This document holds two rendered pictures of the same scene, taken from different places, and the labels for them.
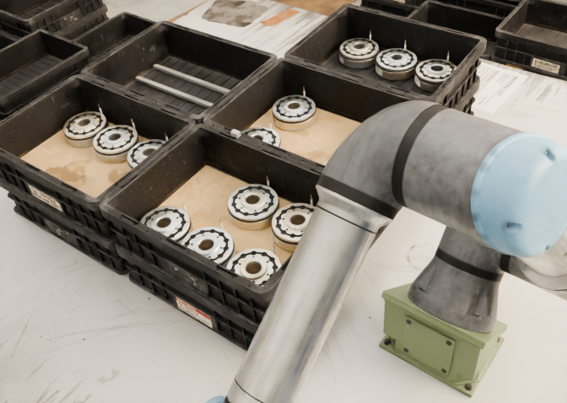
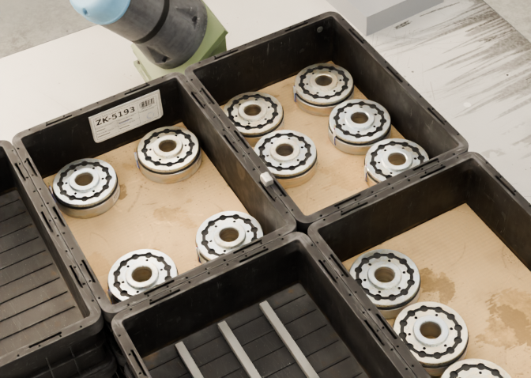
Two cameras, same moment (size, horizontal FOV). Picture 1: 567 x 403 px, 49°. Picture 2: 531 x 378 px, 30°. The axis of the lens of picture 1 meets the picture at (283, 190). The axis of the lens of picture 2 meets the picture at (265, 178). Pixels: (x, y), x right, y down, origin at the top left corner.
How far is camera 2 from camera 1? 2.01 m
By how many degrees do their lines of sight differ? 87
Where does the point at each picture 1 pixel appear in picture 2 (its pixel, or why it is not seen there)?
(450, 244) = not seen: outside the picture
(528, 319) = (98, 70)
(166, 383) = not seen: hidden behind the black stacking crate
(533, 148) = not seen: outside the picture
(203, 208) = (341, 191)
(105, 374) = (497, 156)
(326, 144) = (141, 223)
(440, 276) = (179, 1)
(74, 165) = (504, 338)
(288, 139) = (180, 252)
